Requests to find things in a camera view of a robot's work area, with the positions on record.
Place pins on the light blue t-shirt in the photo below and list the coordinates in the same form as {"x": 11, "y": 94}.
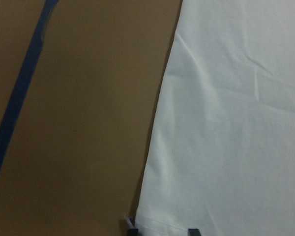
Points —
{"x": 222, "y": 152}

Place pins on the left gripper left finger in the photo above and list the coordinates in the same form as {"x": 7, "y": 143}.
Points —
{"x": 132, "y": 231}

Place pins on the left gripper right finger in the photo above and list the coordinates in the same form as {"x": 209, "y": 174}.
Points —
{"x": 194, "y": 232}

